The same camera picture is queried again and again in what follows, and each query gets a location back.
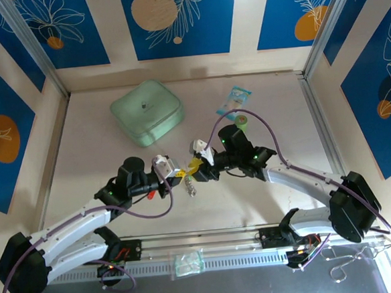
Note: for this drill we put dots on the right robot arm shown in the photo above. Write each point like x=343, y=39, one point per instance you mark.
x=305, y=179

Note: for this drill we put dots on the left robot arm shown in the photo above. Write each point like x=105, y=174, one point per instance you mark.
x=73, y=222

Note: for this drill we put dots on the green bottle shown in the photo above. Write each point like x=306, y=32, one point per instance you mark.
x=241, y=120

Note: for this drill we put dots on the blue white snack packet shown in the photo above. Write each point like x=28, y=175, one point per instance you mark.
x=234, y=98

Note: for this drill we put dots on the mint green zip pouch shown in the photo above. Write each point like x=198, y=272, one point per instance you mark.
x=146, y=109

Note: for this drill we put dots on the clear plastic bag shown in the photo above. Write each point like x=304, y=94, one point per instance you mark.
x=187, y=264

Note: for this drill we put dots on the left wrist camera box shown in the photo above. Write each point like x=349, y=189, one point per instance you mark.
x=166, y=167

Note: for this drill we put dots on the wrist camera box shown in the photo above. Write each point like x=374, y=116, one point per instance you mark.
x=166, y=167
x=204, y=149

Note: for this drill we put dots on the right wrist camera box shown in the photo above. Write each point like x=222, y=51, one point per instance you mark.
x=204, y=149

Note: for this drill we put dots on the aluminium rail beam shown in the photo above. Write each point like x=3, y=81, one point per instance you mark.
x=205, y=239

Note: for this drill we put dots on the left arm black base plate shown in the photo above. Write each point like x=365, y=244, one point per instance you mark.
x=135, y=251

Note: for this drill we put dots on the aluminium side rail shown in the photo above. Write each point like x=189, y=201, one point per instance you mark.
x=317, y=118

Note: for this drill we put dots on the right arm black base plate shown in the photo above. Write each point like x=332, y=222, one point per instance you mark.
x=269, y=237

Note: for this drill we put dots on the aluminium frame post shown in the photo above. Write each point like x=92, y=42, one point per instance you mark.
x=32, y=44
x=328, y=23

